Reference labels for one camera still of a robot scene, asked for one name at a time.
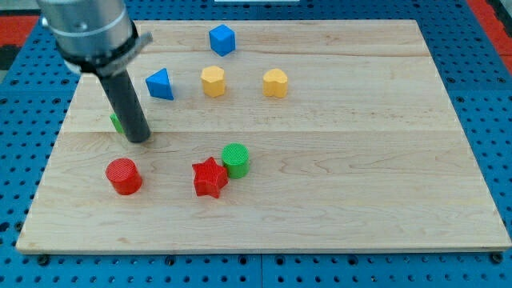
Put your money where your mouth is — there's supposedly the blue cube block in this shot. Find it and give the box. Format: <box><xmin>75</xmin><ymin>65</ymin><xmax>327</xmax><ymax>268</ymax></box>
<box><xmin>209</xmin><ymin>24</ymin><xmax>236</xmax><ymax>57</ymax></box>

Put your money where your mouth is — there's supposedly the light wooden board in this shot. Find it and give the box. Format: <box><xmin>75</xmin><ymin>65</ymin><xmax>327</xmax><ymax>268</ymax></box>
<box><xmin>17</xmin><ymin>20</ymin><xmax>511</xmax><ymax>255</ymax></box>

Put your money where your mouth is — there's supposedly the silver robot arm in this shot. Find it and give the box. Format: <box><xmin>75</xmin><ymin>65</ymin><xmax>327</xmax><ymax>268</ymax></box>
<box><xmin>37</xmin><ymin>0</ymin><xmax>153</xmax><ymax>143</ymax></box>

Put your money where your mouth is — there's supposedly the red star block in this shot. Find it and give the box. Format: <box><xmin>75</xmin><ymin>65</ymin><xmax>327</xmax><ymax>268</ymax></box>
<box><xmin>192</xmin><ymin>157</ymin><xmax>229</xmax><ymax>198</ymax></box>

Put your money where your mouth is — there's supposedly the blue triangle block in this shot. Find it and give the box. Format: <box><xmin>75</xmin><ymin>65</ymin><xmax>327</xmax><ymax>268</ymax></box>
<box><xmin>146</xmin><ymin>68</ymin><xmax>174</xmax><ymax>101</ymax></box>

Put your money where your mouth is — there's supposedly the red cylinder block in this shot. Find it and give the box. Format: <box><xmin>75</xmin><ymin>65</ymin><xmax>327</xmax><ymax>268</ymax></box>
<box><xmin>106</xmin><ymin>158</ymin><xmax>142</xmax><ymax>195</ymax></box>

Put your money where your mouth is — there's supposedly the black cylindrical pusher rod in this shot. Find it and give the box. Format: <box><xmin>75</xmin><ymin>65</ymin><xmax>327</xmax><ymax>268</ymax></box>
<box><xmin>99</xmin><ymin>70</ymin><xmax>151</xmax><ymax>143</ymax></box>

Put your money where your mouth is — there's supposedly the green cylinder block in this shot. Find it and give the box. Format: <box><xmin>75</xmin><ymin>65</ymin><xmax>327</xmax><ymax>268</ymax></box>
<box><xmin>221</xmin><ymin>142</ymin><xmax>250</xmax><ymax>179</ymax></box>

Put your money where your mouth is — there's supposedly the green star block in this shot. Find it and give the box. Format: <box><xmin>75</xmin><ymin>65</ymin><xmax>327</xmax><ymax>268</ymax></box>
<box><xmin>110</xmin><ymin>113</ymin><xmax>124</xmax><ymax>134</ymax></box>

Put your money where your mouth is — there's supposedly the yellow hexagon block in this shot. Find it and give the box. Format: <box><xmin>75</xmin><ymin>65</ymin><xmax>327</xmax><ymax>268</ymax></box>
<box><xmin>201</xmin><ymin>66</ymin><xmax>226</xmax><ymax>98</ymax></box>

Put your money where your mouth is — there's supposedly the yellow heart block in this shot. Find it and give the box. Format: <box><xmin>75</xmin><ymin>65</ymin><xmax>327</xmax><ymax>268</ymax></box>
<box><xmin>262</xmin><ymin>68</ymin><xmax>288</xmax><ymax>98</ymax></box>

